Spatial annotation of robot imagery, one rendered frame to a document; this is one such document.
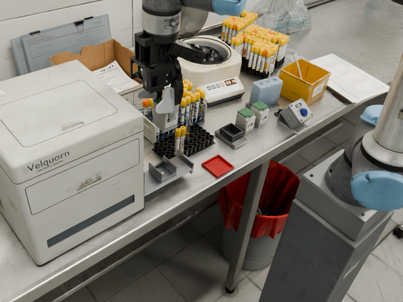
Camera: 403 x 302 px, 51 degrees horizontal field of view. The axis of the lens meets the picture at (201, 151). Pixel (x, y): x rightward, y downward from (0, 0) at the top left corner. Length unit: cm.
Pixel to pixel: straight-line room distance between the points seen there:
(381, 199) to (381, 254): 146
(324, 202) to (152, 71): 55
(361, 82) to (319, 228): 77
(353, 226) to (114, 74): 89
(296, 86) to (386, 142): 70
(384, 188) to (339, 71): 97
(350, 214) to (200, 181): 39
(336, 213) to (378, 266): 121
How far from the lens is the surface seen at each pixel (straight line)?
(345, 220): 111
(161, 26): 82
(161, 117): 97
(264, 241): 185
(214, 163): 121
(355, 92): 168
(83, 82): 97
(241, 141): 129
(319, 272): 125
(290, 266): 132
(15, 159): 79
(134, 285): 198
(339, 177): 108
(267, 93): 143
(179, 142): 116
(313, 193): 112
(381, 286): 224
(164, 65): 87
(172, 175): 109
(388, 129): 84
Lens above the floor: 169
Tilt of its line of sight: 40 degrees down
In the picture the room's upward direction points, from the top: 7 degrees clockwise
